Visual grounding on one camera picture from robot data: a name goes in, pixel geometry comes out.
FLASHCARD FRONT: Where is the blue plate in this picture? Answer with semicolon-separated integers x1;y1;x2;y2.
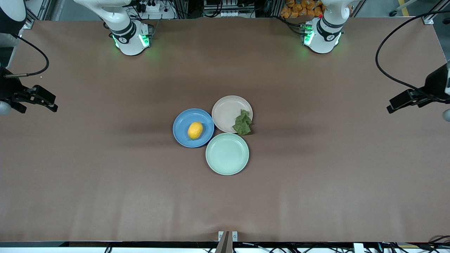
173;108;215;148

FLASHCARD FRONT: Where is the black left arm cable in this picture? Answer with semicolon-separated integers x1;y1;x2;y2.
375;10;450;103

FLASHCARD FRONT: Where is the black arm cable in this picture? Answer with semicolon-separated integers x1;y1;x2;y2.
375;10;450;103
5;35;50;78

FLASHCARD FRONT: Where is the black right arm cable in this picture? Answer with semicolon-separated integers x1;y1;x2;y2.
5;35;50;78

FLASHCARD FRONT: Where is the light green plate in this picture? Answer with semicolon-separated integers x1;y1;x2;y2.
205;133;250;176

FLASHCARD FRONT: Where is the white power strip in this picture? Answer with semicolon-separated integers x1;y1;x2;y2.
135;1;163;12

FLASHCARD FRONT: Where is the aluminium frame profile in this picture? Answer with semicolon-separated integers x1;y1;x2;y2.
25;0;54;29
422;0;450;26

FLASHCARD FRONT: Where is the green lettuce leaf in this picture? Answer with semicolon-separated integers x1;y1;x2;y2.
232;109;253;136

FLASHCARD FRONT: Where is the yellow lemon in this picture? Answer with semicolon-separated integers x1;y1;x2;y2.
187;122;204;140

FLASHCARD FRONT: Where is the metal table edge bracket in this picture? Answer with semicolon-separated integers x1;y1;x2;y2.
218;231;238;253

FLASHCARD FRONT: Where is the beige plate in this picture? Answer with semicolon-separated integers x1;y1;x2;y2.
212;95;253;134

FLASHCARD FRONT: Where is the bag of orange snacks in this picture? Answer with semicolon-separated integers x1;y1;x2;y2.
280;0;324;19

